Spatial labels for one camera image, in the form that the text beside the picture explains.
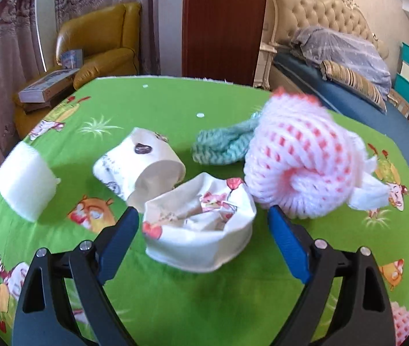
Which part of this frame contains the yellow leather armchair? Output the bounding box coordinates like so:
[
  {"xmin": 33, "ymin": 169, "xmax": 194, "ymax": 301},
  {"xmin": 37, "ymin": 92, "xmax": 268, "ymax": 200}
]
[{"xmin": 13, "ymin": 2, "xmax": 142, "ymax": 139}]

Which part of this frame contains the crushed pink-cartoon paper cup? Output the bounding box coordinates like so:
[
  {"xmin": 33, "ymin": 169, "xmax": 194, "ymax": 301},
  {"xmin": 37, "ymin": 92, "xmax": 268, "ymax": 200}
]
[{"xmin": 142, "ymin": 172, "xmax": 257, "ymax": 274}]

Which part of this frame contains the dark flat tray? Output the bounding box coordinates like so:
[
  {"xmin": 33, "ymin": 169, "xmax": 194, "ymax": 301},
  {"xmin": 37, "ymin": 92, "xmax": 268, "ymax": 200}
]
[{"xmin": 22, "ymin": 99, "xmax": 52, "ymax": 113}]

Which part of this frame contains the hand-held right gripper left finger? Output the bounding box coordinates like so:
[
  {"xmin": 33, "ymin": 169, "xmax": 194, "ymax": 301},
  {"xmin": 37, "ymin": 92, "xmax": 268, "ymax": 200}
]
[{"xmin": 12, "ymin": 205, "xmax": 140, "ymax": 346}]

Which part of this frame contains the small blue-white box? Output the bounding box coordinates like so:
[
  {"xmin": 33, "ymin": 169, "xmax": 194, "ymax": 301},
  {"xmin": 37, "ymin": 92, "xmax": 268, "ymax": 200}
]
[{"xmin": 60, "ymin": 48, "xmax": 83, "ymax": 69}]

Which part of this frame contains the flat white box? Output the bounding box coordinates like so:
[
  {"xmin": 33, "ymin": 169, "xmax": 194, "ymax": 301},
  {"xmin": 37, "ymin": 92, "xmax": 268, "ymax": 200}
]
[{"xmin": 18, "ymin": 68, "xmax": 80, "ymax": 103}]

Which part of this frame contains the beige tufted headboard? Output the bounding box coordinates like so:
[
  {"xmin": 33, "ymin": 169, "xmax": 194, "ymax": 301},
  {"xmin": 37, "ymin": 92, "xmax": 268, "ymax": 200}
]
[{"xmin": 269, "ymin": 0, "xmax": 389, "ymax": 62}]

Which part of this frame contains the white foam sheet roll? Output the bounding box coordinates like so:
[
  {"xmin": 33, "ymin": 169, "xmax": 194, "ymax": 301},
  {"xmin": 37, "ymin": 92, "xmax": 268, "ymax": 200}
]
[{"xmin": 0, "ymin": 142, "xmax": 61, "ymax": 223}]

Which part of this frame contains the striped pillow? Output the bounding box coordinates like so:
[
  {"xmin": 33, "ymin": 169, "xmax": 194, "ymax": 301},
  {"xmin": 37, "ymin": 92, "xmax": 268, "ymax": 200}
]
[{"xmin": 320, "ymin": 59, "xmax": 388, "ymax": 114}]

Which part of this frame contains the line-drawing paper cup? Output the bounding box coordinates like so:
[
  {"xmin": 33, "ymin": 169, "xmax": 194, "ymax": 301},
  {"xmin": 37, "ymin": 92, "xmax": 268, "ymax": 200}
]
[{"xmin": 93, "ymin": 127, "xmax": 186, "ymax": 204}]

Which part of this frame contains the green printed tablecloth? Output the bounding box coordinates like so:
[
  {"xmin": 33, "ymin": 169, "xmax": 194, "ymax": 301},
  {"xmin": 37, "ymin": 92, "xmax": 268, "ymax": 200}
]
[{"xmin": 0, "ymin": 76, "xmax": 409, "ymax": 346}]

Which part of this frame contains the brown wooden wardrobe panel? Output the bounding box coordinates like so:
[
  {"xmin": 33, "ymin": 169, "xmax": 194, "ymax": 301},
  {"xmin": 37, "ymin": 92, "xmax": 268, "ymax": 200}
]
[{"xmin": 182, "ymin": 0, "xmax": 270, "ymax": 87}]

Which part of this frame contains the teal foam fruit net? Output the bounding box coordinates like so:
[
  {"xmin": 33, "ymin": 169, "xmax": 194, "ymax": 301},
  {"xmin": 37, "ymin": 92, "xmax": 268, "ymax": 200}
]
[{"xmin": 192, "ymin": 113, "xmax": 263, "ymax": 165}]

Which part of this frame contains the pink foam fruit net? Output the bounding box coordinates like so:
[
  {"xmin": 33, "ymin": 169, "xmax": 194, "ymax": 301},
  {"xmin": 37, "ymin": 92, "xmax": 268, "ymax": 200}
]
[
  {"xmin": 390, "ymin": 301, "xmax": 409, "ymax": 346},
  {"xmin": 243, "ymin": 87, "xmax": 365, "ymax": 219}
]

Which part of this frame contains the lavender quilt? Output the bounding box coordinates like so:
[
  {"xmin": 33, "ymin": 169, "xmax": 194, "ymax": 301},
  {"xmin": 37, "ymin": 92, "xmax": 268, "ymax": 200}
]
[{"xmin": 291, "ymin": 25, "xmax": 393, "ymax": 96}]

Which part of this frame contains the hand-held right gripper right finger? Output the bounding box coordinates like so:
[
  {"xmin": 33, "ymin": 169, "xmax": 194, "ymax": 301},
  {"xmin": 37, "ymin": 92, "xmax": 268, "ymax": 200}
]
[{"xmin": 267, "ymin": 205, "xmax": 397, "ymax": 346}]

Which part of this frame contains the blue mattress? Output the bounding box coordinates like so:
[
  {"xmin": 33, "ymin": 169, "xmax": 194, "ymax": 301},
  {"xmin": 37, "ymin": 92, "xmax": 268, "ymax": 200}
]
[{"xmin": 272, "ymin": 51, "xmax": 409, "ymax": 155}]

